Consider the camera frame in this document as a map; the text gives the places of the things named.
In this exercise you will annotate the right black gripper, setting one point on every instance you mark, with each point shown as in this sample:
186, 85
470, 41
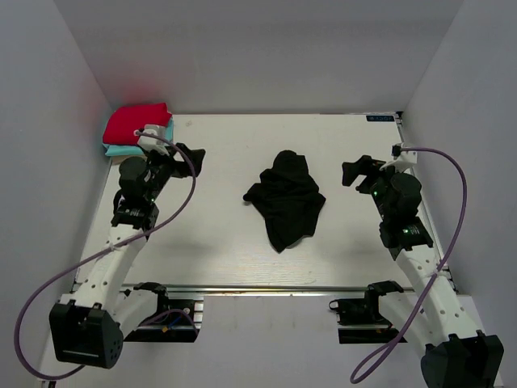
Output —
353, 170

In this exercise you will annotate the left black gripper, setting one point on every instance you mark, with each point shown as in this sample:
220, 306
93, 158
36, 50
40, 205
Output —
182, 169

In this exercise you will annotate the black t-shirt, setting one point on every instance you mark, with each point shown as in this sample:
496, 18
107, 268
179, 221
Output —
288, 199

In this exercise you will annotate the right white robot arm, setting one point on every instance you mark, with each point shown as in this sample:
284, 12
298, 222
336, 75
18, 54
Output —
453, 350

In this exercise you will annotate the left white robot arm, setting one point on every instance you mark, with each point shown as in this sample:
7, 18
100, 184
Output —
89, 325

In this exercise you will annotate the blue table label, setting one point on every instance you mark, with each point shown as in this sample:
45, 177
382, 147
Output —
380, 118

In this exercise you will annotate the red folded t-shirt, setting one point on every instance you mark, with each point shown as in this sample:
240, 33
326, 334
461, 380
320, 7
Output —
125, 121

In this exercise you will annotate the teal folded t-shirt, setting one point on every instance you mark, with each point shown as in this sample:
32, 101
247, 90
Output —
113, 151

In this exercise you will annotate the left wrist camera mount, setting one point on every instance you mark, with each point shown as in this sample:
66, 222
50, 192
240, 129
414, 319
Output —
151, 137

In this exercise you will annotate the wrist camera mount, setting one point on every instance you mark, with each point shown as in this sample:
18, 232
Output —
151, 137
402, 159

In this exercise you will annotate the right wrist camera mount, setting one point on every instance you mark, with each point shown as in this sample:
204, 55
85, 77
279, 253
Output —
402, 159

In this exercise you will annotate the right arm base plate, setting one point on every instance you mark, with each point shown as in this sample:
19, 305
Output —
359, 319

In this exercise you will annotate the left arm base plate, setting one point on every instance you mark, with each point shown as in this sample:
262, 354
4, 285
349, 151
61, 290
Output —
175, 320

